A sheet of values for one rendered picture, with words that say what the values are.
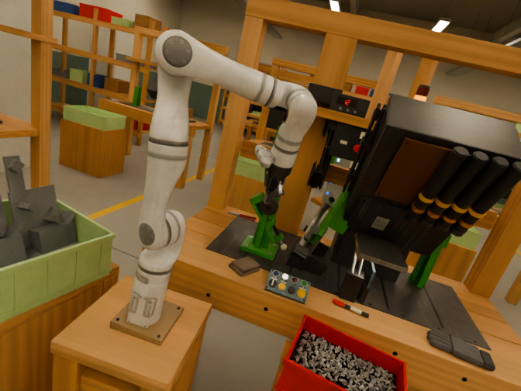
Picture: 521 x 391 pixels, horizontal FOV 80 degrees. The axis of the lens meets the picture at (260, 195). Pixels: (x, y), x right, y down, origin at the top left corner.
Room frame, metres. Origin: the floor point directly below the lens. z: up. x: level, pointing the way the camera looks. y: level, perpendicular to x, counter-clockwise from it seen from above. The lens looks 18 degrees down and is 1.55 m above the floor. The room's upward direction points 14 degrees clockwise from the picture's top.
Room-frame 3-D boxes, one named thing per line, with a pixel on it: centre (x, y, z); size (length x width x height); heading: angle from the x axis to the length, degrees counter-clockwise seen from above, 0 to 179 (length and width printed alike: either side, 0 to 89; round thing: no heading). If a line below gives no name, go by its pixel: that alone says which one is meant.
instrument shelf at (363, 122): (1.49, -0.46, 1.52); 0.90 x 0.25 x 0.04; 80
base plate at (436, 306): (1.23, -0.41, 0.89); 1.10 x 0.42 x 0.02; 80
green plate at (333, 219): (1.18, -0.33, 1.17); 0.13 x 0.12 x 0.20; 80
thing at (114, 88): (6.27, 3.67, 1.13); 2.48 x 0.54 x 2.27; 77
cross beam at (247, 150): (1.59, -0.48, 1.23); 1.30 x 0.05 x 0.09; 80
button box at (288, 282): (0.97, -0.18, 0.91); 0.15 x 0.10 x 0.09; 80
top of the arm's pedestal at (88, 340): (0.72, 0.24, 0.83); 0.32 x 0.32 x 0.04; 84
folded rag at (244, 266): (1.04, -0.01, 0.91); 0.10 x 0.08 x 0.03; 138
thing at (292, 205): (1.52, -0.47, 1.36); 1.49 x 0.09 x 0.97; 80
